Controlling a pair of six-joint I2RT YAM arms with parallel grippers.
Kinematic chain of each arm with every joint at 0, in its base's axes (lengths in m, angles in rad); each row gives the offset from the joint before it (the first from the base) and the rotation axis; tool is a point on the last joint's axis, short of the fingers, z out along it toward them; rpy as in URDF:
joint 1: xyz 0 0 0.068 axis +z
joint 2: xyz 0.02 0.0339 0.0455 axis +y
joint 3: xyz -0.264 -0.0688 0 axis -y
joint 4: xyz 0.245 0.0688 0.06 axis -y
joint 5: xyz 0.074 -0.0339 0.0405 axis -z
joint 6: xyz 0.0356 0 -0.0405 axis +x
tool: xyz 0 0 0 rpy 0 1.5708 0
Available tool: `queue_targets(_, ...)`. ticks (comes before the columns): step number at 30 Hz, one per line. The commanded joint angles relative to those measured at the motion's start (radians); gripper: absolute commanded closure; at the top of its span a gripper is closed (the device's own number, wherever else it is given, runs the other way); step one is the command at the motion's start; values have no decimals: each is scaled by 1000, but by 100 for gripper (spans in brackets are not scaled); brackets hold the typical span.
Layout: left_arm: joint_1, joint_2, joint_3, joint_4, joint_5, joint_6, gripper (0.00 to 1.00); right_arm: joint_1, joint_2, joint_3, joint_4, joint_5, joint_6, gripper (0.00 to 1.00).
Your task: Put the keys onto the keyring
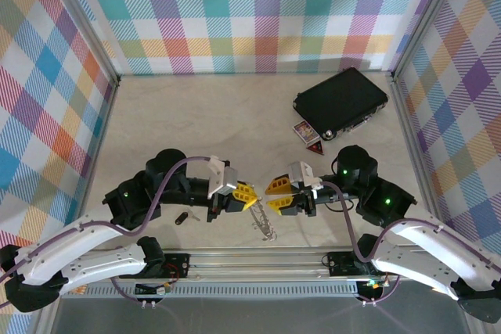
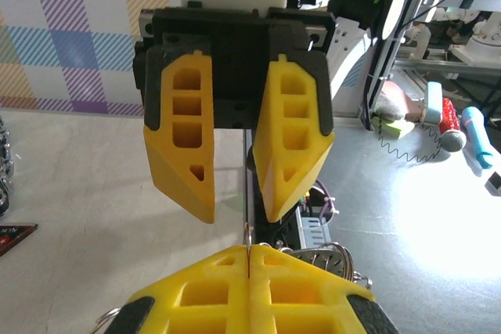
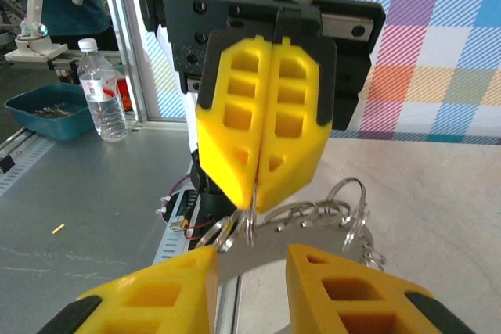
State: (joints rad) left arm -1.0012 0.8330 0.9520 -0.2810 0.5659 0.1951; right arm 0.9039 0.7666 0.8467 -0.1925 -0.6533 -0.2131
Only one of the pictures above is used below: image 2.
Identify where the blue plastic toy handle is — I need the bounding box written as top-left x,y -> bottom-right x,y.
460,106 -> 497,171

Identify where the grey fuzzy ball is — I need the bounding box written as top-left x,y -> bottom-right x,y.
440,129 -> 467,154

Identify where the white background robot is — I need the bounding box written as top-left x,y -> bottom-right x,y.
430,0 -> 501,57

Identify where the red black triangular card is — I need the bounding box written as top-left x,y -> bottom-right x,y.
0,223 -> 39,257

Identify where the pink beige cloth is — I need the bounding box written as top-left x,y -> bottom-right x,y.
377,79 -> 422,120

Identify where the light blue white block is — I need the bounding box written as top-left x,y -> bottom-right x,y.
424,81 -> 445,126

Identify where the metal disc keyring with rings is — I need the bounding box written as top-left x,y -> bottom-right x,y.
92,222 -> 373,334

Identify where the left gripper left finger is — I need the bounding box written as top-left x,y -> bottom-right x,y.
103,244 -> 251,334

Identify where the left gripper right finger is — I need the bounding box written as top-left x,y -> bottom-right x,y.
249,244 -> 400,334

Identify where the slotted grey cable duct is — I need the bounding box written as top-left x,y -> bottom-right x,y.
295,207 -> 333,249

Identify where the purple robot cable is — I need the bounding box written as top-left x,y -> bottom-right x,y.
312,179 -> 337,217

